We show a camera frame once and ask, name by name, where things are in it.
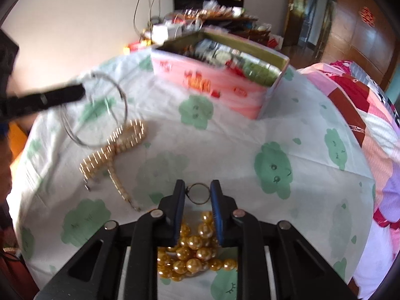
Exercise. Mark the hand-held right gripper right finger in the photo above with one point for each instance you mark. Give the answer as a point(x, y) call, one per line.
point(218, 215)

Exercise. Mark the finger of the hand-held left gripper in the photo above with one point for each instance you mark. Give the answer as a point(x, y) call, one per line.
point(56, 96)

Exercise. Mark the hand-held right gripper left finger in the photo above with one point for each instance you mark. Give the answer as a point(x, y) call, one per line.
point(178, 215)

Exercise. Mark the pink tin box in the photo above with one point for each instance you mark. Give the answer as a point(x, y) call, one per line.
point(237, 100)

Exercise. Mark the white green cloud tablecloth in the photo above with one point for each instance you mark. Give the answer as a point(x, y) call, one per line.
point(234, 150)

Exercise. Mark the gold beaded bow ornament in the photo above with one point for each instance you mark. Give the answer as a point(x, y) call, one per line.
point(109, 154)

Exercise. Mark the red yellow bag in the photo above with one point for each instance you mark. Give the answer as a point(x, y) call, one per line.
point(134, 47)

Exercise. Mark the white box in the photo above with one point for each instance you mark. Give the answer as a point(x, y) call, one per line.
point(162, 31)

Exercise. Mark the white red paper bag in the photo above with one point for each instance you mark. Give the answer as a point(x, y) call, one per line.
point(276, 42)

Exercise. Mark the dark wooden cabinet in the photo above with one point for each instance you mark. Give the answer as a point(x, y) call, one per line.
point(250, 31)

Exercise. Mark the wooden door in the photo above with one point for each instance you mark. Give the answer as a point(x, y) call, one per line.
point(292, 22)

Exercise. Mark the red paper wall decoration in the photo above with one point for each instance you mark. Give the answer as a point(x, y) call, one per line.
point(367, 14)

